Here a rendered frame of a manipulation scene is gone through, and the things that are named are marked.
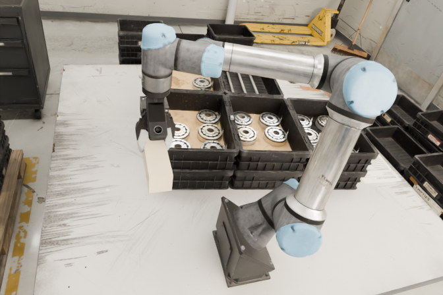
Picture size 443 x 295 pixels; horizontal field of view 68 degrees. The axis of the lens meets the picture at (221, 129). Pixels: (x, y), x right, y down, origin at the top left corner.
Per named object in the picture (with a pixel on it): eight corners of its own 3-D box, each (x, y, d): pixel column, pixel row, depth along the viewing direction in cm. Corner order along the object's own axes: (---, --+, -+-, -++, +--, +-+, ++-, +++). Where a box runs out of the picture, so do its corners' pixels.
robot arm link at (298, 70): (364, 55, 94) (194, 28, 93) (380, 60, 84) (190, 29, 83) (352, 95, 98) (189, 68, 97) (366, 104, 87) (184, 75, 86)
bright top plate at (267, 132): (290, 141, 145) (290, 140, 145) (268, 141, 143) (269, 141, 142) (282, 127, 153) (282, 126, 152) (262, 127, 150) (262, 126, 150)
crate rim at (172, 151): (238, 156, 125) (240, 151, 123) (159, 154, 119) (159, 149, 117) (224, 97, 155) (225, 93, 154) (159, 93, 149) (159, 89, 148)
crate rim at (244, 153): (312, 158, 131) (314, 153, 130) (238, 156, 125) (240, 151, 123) (283, 101, 161) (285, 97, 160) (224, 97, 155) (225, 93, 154)
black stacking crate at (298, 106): (367, 175, 143) (379, 156, 136) (304, 174, 137) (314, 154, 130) (331, 119, 173) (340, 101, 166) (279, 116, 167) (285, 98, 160)
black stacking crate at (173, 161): (233, 173, 131) (239, 153, 124) (158, 172, 125) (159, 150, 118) (220, 114, 161) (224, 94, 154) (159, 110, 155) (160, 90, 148)
